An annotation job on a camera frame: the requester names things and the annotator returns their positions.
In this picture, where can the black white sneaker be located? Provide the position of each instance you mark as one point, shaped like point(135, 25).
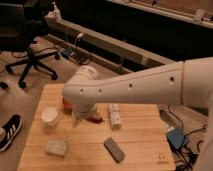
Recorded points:
point(9, 131)

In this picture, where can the black office chair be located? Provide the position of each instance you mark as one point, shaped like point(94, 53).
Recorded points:
point(21, 21)

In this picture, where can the blue device on floor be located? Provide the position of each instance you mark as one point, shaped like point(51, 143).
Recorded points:
point(177, 138)

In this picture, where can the red wooden bowl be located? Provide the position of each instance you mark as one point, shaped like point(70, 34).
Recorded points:
point(67, 106)

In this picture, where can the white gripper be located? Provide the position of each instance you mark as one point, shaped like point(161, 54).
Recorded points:
point(84, 111)

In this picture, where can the white tube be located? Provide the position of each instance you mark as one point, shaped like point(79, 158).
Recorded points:
point(114, 116)

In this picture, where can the white spray bottle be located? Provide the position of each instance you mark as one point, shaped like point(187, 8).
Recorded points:
point(55, 13)

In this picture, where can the grey remote control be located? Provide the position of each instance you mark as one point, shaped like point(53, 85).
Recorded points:
point(115, 151)

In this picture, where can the power strip with cables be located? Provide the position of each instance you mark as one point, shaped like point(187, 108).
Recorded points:
point(72, 52)

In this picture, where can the white paper cup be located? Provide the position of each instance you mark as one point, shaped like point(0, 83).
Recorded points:
point(50, 116)

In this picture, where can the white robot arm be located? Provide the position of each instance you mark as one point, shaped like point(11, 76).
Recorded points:
point(188, 83)

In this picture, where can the beige sponge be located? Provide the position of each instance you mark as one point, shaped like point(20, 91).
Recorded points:
point(57, 147)

